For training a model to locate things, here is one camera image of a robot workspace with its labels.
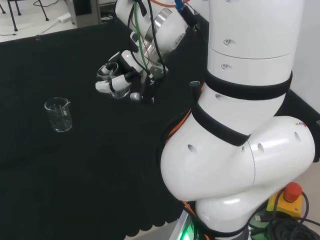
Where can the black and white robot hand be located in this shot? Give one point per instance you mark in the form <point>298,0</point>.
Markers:
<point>119,81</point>

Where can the small clear glass beaker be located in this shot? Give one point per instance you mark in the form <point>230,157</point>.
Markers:
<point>120,94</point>

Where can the clear glass beaker with spout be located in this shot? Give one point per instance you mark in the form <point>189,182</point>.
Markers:
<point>60,117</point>

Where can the black plug with blue socket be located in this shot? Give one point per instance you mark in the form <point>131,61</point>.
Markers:
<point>195,86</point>

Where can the grey cabinet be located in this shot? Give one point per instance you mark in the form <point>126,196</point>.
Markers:
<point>85,12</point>

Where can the white power strip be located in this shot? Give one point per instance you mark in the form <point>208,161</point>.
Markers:
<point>63,18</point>

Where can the black bench cloth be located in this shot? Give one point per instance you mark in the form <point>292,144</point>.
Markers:
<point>87,162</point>

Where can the small clear cloth clip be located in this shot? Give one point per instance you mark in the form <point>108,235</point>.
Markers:
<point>38,38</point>

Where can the black adapter with blue plug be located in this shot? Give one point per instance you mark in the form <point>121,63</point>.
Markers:
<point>188,17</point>

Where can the black tripod legs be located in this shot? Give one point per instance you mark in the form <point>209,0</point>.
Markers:
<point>13,15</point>

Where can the green base board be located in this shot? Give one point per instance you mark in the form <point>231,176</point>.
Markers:
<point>260,221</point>

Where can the yellow stop button box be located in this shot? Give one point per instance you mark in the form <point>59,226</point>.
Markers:
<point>287,205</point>

